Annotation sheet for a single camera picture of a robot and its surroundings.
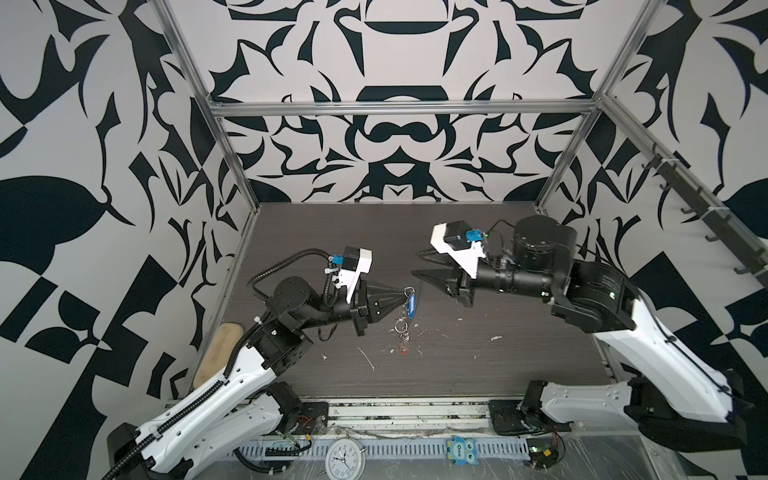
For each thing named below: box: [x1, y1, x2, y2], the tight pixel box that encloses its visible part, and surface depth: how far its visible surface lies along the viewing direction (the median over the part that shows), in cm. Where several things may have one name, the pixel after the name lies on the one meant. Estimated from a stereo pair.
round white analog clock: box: [325, 434, 367, 480], surface depth 67 cm
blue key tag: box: [407, 293, 417, 319], surface depth 54 cm
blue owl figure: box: [447, 437, 479, 465], surface depth 71 cm
